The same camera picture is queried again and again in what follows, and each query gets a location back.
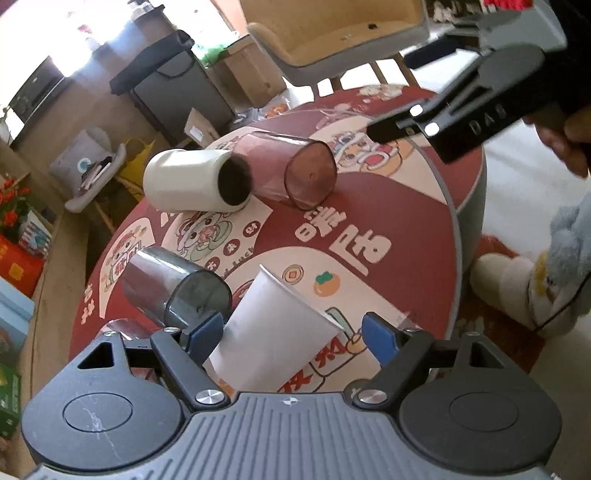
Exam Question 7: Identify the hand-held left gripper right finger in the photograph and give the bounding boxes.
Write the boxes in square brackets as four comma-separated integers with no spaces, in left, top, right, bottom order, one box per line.
[351,312,522,411]

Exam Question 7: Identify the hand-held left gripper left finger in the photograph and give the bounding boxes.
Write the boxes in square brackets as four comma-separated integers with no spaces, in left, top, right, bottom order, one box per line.
[69,312,230,412]

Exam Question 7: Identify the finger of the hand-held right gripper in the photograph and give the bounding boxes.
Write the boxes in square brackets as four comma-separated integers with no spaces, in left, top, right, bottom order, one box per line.
[404,35,483,71]
[367,59,491,145]

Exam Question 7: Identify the white paper cup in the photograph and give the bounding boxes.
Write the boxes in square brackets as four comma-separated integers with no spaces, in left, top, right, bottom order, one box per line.
[209,264,345,394]

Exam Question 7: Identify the person's right forearm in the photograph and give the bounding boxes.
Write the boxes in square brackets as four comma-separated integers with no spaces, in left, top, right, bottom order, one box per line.
[551,0,591,121]

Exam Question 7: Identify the grey translucent plastic cup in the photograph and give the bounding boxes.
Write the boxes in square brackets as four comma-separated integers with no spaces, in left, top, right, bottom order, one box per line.
[121,246,233,332]

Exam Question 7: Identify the pink translucent plastic cup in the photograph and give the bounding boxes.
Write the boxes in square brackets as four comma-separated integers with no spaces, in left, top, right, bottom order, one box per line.
[231,131,339,210]

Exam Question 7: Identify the white ceramic cup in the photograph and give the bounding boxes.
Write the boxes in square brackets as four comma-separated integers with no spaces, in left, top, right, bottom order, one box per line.
[143,148,254,213]

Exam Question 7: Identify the person's right hand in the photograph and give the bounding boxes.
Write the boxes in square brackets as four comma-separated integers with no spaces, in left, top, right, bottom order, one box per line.
[524,104,591,179]

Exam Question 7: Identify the round table with red print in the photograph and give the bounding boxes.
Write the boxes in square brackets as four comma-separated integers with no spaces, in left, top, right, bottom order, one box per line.
[68,83,488,403]

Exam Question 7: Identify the beige chair with grey shell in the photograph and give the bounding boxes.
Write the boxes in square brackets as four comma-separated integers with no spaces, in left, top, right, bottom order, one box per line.
[240,0,428,100]

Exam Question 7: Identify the white plush slipper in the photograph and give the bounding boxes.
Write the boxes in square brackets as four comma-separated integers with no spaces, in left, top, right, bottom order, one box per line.
[470,254,539,329]

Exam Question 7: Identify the cardboard box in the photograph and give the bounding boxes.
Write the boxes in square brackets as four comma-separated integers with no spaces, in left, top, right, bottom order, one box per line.
[210,34,287,110]

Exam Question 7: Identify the yellow bag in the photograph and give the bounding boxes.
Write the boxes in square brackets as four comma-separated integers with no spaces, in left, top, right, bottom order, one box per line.
[115,137,158,197]

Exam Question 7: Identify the flat cardboard piece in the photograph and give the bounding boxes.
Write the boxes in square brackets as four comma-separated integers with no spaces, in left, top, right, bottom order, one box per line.
[184,108,218,149]

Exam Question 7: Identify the light blue box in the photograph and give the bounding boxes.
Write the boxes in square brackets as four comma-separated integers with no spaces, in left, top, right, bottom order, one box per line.
[0,277,37,334]

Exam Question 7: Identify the red box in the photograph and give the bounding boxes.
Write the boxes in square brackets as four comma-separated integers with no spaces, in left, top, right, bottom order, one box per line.
[0,235,45,299]

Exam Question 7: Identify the green box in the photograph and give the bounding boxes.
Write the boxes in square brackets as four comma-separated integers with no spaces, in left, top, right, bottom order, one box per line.
[0,364,23,440]

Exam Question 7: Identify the black trash bin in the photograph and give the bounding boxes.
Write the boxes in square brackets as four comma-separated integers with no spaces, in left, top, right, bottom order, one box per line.
[109,30,237,148]

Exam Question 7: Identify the grey cushion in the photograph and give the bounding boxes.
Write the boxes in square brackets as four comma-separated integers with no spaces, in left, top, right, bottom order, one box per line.
[48,128,126,213]

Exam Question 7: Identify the red flowers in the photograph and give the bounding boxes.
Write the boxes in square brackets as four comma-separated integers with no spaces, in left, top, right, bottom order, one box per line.
[0,175,33,232]

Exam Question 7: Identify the black television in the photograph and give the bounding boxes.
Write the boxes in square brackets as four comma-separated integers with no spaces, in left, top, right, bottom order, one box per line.
[9,56,66,126]

